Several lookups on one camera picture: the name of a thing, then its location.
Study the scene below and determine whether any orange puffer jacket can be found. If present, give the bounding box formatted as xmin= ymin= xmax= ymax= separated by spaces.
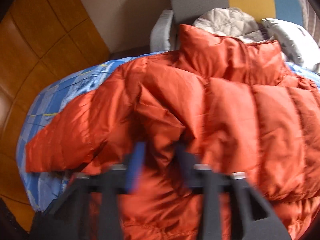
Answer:
xmin=25 ymin=25 xmax=319 ymax=239

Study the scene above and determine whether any grey bed side rail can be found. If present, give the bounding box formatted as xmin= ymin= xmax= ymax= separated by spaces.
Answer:
xmin=150 ymin=9 xmax=174 ymax=53

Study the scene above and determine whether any blue plaid bed sheet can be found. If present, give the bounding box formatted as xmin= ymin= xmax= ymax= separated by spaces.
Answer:
xmin=17 ymin=52 xmax=319 ymax=219

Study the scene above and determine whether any pink striped curtain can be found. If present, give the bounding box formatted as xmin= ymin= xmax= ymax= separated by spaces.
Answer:
xmin=299 ymin=0 xmax=320 ymax=46

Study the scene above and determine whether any beige quilted jacket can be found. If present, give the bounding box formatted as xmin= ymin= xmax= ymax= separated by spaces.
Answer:
xmin=193 ymin=7 xmax=269 ymax=43

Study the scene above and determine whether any white printed pillow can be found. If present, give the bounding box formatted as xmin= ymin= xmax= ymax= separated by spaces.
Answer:
xmin=261 ymin=18 xmax=319 ymax=74

